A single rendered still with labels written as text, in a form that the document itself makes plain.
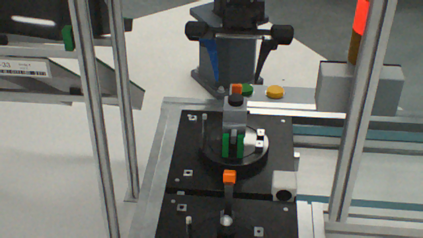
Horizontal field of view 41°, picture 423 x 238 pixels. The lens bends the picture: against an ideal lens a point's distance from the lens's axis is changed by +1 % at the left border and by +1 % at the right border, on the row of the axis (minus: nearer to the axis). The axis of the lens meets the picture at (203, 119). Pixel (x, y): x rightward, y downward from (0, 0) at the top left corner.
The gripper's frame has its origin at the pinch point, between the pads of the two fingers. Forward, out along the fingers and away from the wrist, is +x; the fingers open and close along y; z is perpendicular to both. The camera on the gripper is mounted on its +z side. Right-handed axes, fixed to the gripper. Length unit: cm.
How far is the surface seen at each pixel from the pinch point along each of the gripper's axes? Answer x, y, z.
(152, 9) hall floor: -66, -67, -269
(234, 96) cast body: 5.6, -0.4, -6.2
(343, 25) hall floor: -59, 57, -262
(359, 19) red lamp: -4.5, 17.0, 18.9
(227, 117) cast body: 9.5, -1.5, -5.6
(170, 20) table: -22, -25, -78
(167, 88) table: 2, -20, -49
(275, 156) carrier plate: 16.4, 8.1, -12.7
